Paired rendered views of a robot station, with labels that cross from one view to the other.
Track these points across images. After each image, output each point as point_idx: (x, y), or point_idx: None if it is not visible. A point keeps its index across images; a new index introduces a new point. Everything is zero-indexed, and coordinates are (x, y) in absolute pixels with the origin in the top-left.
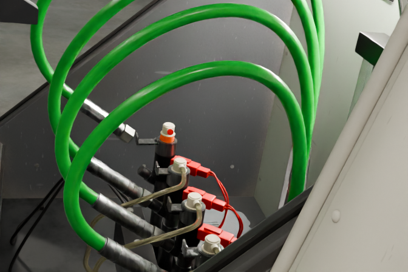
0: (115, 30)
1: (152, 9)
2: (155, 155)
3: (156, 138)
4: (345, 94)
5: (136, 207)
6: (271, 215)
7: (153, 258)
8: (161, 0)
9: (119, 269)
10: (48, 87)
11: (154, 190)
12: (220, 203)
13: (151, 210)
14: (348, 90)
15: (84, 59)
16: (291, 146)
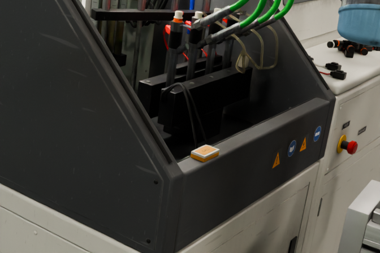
0: (89, 22)
1: None
2: (181, 33)
3: (182, 23)
4: None
5: (164, 89)
6: None
7: (194, 78)
8: None
9: (191, 111)
10: (136, 97)
11: (177, 57)
12: (189, 21)
13: (175, 73)
14: None
15: (112, 59)
16: (99, 11)
